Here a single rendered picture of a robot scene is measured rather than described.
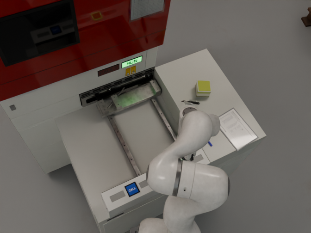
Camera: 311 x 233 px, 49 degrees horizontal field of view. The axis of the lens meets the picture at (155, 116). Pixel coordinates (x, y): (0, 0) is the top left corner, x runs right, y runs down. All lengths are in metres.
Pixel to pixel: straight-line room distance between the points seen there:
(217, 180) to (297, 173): 2.15
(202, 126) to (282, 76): 2.53
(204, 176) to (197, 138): 0.10
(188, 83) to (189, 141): 1.03
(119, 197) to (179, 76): 0.75
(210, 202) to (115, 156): 1.00
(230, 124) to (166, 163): 1.00
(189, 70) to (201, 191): 1.16
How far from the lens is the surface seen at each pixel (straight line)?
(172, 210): 1.04
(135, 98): 1.95
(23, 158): 2.83
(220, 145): 1.80
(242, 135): 1.85
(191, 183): 0.90
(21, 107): 1.79
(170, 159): 0.91
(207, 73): 1.99
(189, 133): 0.94
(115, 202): 1.64
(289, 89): 3.38
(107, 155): 1.86
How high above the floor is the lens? 2.56
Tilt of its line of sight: 62 degrees down
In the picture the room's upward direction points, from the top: 11 degrees clockwise
